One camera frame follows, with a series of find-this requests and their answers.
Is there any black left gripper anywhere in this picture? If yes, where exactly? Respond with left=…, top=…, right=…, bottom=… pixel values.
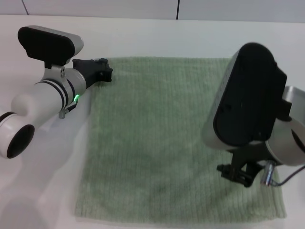
left=72, top=57, right=113, bottom=88

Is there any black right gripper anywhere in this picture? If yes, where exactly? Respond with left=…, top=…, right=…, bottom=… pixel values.
left=216, top=141, right=275, bottom=188

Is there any green terry towel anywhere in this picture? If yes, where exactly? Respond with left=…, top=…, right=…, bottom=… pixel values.
left=74, top=56, right=287, bottom=219

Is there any grey right gripper cable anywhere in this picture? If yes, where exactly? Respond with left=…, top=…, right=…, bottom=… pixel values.
left=260, top=160, right=305, bottom=187

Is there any short left gripper cable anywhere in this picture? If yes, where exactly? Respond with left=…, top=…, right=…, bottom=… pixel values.
left=59, top=102, right=79, bottom=119

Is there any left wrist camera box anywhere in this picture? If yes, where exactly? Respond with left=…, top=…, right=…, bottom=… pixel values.
left=17, top=25, right=84, bottom=70

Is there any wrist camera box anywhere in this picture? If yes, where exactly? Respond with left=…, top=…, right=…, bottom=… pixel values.
left=202, top=42, right=288, bottom=150
left=17, top=25, right=84, bottom=70

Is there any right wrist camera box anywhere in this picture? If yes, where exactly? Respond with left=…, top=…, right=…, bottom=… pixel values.
left=202, top=42, right=288, bottom=150

